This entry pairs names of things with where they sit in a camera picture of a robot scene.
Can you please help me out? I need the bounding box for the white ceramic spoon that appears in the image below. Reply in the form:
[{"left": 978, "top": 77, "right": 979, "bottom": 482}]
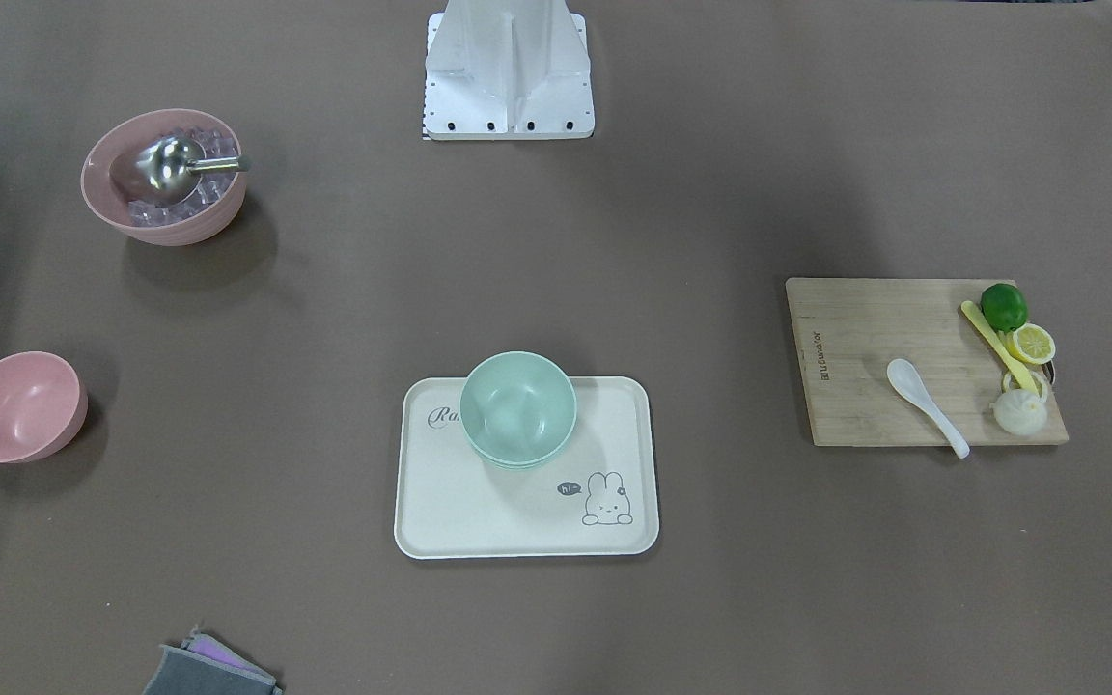
[{"left": 886, "top": 359, "right": 971, "bottom": 460}]

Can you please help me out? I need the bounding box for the mint green bowl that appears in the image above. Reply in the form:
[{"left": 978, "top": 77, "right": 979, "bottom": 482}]
[{"left": 459, "top": 351, "right": 578, "bottom": 470}]

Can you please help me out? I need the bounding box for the pink bowl with ice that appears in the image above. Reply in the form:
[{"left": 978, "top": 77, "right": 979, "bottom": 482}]
[{"left": 80, "top": 107, "right": 247, "bottom": 247}]

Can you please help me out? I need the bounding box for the cream rabbit tray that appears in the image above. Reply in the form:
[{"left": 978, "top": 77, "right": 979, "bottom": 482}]
[{"left": 394, "top": 375, "right": 661, "bottom": 560}]

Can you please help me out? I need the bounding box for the wooden cutting board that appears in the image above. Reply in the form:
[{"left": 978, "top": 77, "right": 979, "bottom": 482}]
[{"left": 785, "top": 277, "right": 1069, "bottom": 448}]

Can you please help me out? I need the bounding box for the metal ice scoop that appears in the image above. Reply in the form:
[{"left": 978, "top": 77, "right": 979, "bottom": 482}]
[{"left": 109, "top": 135, "right": 251, "bottom": 207}]

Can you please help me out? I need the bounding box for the green lime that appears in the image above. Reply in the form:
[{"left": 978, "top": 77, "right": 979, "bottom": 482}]
[{"left": 979, "top": 282, "right": 1029, "bottom": 332}]

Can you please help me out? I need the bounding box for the lemon half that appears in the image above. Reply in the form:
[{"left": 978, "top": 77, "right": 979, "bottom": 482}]
[{"left": 1002, "top": 322, "right": 1056, "bottom": 366}]

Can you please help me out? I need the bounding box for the grey folded cloth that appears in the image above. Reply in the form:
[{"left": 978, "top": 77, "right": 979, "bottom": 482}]
[{"left": 143, "top": 629, "right": 282, "bottom": 694}]

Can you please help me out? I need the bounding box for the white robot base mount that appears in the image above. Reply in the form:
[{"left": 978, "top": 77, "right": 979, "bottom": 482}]
[{"left": 421, "top": 1, "right": 596, "bottom": 141}]

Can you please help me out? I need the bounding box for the lemon slice ring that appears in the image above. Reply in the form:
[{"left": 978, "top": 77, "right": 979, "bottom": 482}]
[{"left": 1001, "top": 368, "right": 1050, "bottom": 403}]

